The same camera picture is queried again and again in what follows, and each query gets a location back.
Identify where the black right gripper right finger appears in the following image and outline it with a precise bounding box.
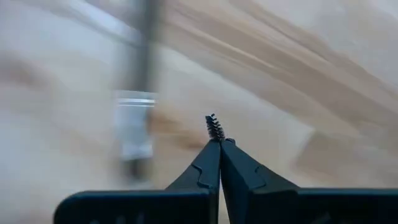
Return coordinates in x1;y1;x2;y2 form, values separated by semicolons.
221;138;398;224

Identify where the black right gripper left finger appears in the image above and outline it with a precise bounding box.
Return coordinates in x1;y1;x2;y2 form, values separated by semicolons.
53;139;221;224

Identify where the black spoolie brush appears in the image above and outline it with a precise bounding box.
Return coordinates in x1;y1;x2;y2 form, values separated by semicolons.
205;113;225;142

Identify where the short dark-bristle makeup brush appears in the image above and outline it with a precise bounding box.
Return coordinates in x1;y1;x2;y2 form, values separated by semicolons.
111;0;159;183

